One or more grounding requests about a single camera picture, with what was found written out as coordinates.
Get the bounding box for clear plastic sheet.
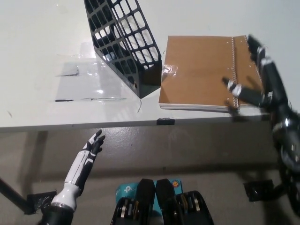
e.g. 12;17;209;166
49;42;141;103

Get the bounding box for teal router box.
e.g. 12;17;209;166
115;179;182;211

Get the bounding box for black robot body blocks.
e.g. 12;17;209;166
111;178;214;225

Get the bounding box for black lattice book holder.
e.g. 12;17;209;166
84;0;163;99

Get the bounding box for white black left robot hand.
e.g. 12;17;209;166
50;129;106;210

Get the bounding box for brown spiral notebook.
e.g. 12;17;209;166
233;34;265;111
158;35;241;113

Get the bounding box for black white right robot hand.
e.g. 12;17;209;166
221;34;293;129

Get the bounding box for clear crumpled tape piece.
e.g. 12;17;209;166
162;64;179;77

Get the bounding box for black table edge clip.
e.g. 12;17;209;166
156;117;176;126

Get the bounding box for black table leg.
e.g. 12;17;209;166
0;177;28;210

